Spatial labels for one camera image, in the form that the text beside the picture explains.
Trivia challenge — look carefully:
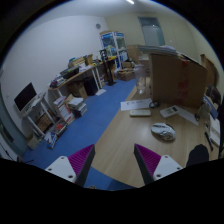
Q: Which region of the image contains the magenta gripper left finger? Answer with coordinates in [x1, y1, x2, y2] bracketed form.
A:
[46, 144, 95, 187]

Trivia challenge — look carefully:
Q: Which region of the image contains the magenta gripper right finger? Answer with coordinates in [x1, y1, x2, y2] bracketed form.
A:
[134, 144, 182, 185]

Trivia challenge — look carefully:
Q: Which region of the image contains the white grey computer mouse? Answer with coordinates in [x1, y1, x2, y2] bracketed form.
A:
[151, 123, 176, 141]

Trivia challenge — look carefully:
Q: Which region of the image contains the black computer monitor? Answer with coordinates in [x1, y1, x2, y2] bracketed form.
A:
[14, 83, 37, 111]

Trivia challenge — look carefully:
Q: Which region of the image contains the black round object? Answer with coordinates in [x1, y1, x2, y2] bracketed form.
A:
[186, 144, 209, 166]

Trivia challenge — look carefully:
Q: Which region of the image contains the white remote control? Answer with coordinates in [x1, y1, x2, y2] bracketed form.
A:
[129, 110, 151, 117]

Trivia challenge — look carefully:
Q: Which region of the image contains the white air conditioner remote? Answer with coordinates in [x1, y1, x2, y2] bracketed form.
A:
[160, 106, 179, 119]

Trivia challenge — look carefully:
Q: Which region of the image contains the stack of books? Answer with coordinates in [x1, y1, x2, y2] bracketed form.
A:
[68, 98, 87, 118]

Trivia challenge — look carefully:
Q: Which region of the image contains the white paper sheet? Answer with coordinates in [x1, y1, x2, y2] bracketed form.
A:
[121, 98, 152, 111]

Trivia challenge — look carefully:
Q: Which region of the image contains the white metal shelf rack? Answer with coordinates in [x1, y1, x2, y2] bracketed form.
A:
[21, 92, 63, 137]

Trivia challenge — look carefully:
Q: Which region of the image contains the long wooden side desk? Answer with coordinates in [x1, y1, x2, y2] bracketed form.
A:
[48, 56, 116, 96]

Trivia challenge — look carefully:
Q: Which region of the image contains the large brown cardboard box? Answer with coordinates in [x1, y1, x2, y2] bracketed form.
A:
[150, 54, 207, 108]

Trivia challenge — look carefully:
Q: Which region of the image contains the brown cardboard box on floor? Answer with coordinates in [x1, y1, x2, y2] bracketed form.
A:
[118, 69, 134, 81]

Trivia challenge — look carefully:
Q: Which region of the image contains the clear plastic water bottle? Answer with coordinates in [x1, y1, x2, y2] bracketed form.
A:
[134, 64, 146, 94]

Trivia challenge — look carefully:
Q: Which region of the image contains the black floor stand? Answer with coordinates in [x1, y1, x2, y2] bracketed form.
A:
[100, 49, 117, 86]

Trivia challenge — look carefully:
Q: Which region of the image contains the grey door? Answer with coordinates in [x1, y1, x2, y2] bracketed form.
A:
[139, 17, 165, 46]

